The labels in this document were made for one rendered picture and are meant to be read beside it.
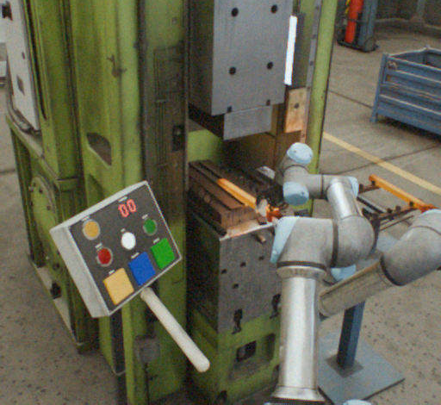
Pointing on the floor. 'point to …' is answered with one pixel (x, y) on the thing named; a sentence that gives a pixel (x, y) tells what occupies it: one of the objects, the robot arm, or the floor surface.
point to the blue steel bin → (410, 89)
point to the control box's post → (118, 356)
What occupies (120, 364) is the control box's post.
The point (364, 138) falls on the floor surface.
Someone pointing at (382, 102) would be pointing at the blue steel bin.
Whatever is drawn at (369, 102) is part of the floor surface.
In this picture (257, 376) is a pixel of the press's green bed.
